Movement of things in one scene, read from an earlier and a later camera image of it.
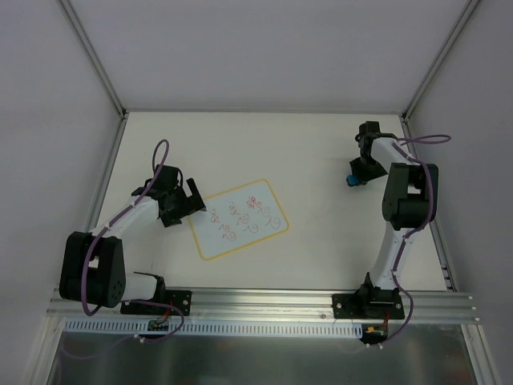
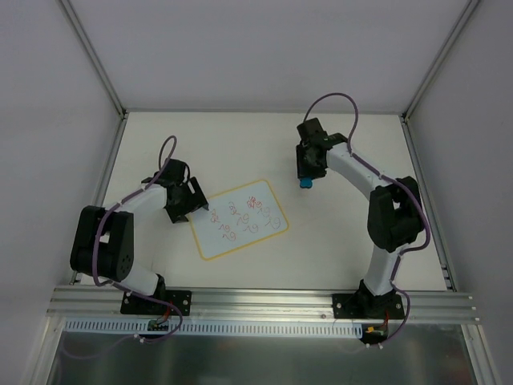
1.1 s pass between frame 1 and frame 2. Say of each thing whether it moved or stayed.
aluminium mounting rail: stayed
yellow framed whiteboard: stayed
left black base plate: stayed
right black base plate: stayed
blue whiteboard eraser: moved
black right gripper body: moved
